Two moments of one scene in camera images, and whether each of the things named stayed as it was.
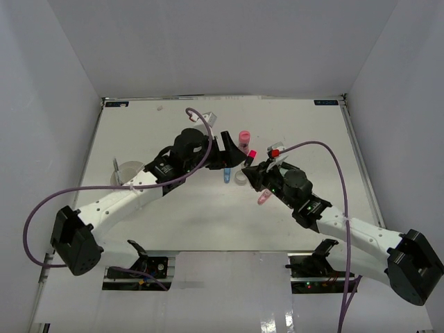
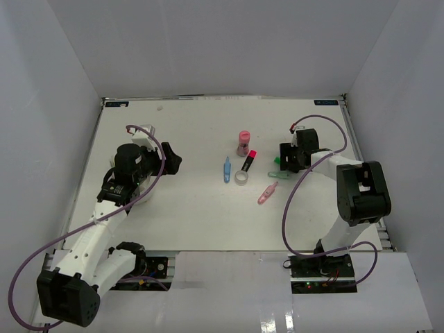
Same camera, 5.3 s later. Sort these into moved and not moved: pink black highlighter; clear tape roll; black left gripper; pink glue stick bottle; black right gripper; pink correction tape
Moved: black right gripper; black left gripper
Not moved: clear tape roll; pink glue stick bottle; pink correction tape; pink black highlighter
